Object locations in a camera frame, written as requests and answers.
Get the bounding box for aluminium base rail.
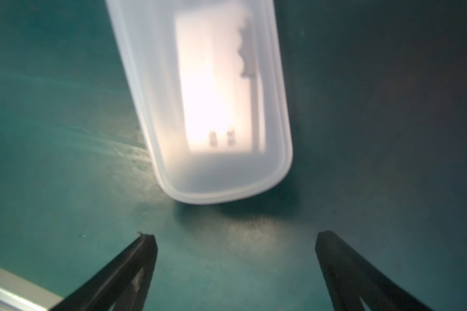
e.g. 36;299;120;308
0;268;63;310

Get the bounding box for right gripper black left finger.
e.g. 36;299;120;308
51;234;158;310

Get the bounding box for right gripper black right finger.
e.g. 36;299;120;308
315;231;431;310

